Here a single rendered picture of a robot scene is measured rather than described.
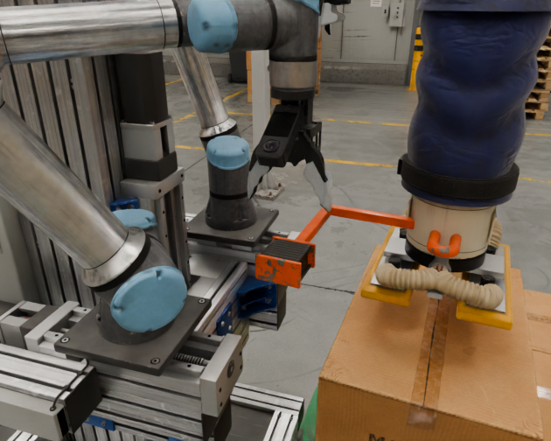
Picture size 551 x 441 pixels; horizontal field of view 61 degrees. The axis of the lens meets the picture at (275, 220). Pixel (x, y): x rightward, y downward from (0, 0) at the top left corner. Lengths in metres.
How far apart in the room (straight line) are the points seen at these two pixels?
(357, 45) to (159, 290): 9.90
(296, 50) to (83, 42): 0.31
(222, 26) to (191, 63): 0.67
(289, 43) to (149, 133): 0.43
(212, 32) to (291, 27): 0.12
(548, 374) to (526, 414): 0.78
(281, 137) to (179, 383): 0.50
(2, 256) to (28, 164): 0.64
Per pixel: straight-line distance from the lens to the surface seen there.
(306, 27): 0.74
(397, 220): 1.05
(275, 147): 0.70
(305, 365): 2.41
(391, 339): 1.09
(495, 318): 1.00
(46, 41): 0.77
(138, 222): 0.84
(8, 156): 0.65
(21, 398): 1.05
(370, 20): 10.42
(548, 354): 1.87
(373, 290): 1.01
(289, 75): 0.74
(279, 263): 0.83
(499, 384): 1.06
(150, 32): 0.79
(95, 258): 0.71
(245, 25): 0.70
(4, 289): 1.34
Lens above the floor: 1.62
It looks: 25 degrees down
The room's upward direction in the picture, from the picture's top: straight up
